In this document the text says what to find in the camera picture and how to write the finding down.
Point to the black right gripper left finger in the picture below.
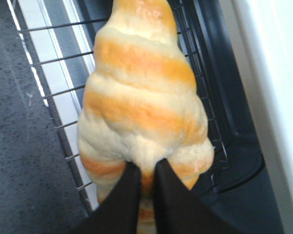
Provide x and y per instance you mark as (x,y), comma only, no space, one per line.
(118,214)

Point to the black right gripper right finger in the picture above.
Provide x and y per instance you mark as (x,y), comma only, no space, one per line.
(178,211)

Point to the golden twisted bread roll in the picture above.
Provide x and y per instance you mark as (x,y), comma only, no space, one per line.
(141,104)

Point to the glass oven door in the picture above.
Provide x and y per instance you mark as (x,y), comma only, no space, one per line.
(54,36)

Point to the metal wire oven rack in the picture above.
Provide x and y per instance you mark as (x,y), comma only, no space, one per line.
(190,49)

